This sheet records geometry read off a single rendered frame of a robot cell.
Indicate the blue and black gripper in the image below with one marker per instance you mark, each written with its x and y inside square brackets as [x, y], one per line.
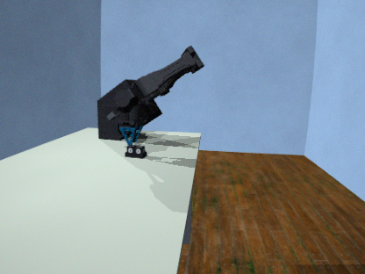
[133, 123]

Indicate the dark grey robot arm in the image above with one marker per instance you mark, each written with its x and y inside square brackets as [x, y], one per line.
[159, 81]

